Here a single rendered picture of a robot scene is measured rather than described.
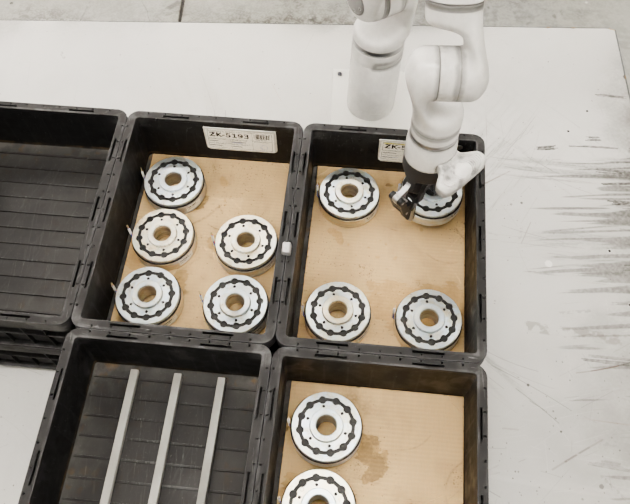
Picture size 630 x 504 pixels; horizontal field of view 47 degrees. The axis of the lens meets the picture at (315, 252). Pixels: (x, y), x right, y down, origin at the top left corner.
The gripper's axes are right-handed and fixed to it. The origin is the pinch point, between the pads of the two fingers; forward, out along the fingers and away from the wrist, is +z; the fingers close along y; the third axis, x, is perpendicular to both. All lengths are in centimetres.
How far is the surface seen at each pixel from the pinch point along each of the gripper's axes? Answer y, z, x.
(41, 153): 40, 5, -56
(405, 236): 3.9, 4.7, 1.5
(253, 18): -60, 89, -126
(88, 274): 48, -4, -24
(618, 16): -156, 88, -37
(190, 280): 35.7, 4.8, -16.6
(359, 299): 18.7, 1.6, 5.5
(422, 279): 7.7, 4.6, 9.0
